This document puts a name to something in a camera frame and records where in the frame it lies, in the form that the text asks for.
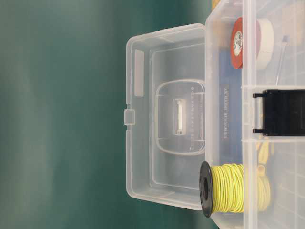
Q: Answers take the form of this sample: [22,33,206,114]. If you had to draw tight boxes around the yellow plastic clamp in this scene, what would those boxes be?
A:
[256,141,275,177]

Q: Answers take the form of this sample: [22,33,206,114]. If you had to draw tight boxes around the black toolbox latch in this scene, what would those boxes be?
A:
[253,89,305,136]

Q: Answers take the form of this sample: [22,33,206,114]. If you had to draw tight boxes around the clear plastic toolbox base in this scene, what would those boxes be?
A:
[205,0,305,229]

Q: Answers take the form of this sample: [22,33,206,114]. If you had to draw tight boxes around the yellow wire spool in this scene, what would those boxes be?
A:
[199,161,272,218]

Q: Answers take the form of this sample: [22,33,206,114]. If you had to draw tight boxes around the clear plastic toolbox lid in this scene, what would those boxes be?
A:
[124,23,205,210]

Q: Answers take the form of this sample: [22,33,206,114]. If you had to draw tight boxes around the white tape roll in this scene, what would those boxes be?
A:
[256,18,275,70]

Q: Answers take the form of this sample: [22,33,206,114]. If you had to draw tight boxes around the red electrical tape roll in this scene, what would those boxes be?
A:
[230,17,262,70]

